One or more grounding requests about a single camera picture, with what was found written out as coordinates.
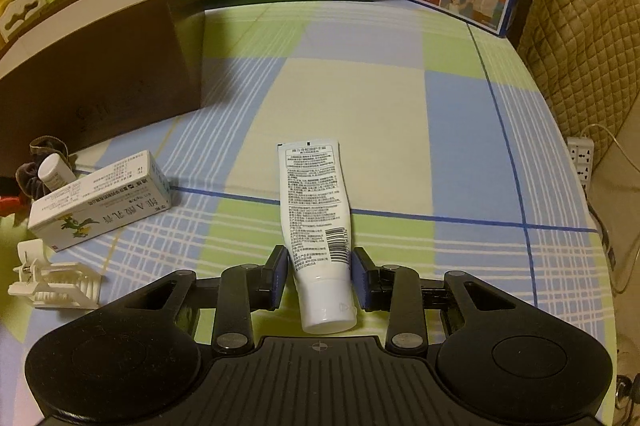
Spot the chair with quilted cover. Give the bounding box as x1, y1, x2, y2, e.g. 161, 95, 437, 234
507, 0, 640, 147

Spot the dark hair scrunchie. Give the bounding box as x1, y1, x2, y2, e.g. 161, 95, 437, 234
15, 136, 73, 201

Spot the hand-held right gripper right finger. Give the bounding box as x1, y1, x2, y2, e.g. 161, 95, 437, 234
350, 247, 516, 354

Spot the white power strip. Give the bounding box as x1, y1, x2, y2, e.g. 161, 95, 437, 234
566, 136, 597, 191

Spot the checkered tablecloth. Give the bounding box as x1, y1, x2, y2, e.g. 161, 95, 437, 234
0, 0, 621, 407

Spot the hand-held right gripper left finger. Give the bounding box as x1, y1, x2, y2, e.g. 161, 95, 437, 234
122, 245, 291, 354

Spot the brown cardboard box white inside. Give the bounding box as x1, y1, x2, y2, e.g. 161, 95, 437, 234
0, 0, 207, 179

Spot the white pill bottle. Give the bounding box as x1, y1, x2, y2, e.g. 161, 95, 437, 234
37, 154, 77, 193

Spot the white medicine box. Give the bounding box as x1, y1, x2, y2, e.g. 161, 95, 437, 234
27, 150, 172, 253

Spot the white hair clip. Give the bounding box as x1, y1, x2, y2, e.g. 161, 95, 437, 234
7, 240, 103, 309

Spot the white tube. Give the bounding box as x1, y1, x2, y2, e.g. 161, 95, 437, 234
276, 138, 358, 336

